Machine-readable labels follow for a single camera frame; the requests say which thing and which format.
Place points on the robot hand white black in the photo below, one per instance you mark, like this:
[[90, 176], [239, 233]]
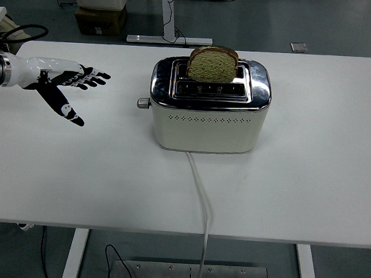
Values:
[[29, 69]]

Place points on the white chrome toaster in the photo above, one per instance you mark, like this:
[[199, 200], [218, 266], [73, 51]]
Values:
[[204, 134]]

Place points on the brown cardboard box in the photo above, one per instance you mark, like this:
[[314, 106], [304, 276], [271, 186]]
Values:
[[99, 20]]

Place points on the white desk leg stand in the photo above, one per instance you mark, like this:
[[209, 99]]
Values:
[[167, 18]]

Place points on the small white black object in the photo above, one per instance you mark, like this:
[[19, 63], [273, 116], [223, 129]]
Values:
[[25, 226]]

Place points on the brown bread slice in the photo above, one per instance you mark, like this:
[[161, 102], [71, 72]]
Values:
[[212, 68]]

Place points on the white table leg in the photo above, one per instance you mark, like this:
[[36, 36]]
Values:
[[75, 255], [305, 269]]

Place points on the grey floor socket plate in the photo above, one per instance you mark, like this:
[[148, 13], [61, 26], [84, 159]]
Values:
[[299, 47]]

